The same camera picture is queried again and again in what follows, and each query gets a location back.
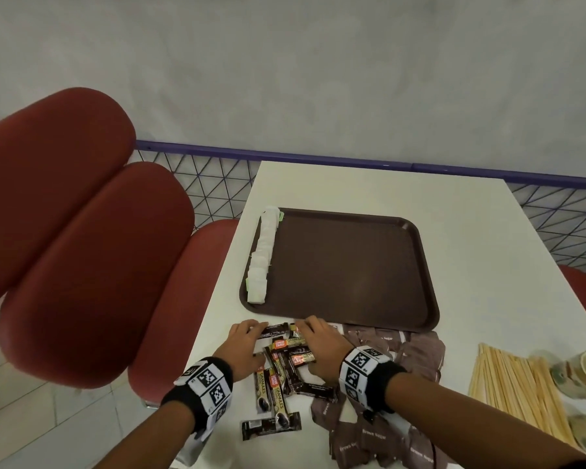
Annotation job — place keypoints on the person's black sleeve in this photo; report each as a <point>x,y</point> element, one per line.
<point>581,465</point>

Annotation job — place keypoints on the person's left hand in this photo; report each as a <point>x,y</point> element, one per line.
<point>239,354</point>

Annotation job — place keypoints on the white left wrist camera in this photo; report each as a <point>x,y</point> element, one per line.
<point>188,449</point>

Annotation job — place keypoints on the person's right forearm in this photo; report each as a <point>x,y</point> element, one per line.
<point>469,424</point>

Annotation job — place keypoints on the person's left forearm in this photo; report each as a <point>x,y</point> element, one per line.
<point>146,434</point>

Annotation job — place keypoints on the pile of brown sugar packets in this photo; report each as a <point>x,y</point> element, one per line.
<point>420,351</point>

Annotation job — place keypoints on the brown plastic tray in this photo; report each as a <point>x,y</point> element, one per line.
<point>346,268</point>

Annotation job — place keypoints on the right marker wristband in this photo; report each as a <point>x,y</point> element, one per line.
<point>368,373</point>

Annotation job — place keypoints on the row of white tea bags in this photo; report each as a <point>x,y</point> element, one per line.
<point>260,273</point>

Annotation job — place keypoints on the white tea bag green tag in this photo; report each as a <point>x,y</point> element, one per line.
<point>272,214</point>

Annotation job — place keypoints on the person's right hand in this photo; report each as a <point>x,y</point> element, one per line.
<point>329,354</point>

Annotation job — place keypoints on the pile of coffee stick sachets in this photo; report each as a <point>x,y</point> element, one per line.
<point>278,380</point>

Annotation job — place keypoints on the bundle of wooden stirrers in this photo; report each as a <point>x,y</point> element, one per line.
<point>513,385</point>

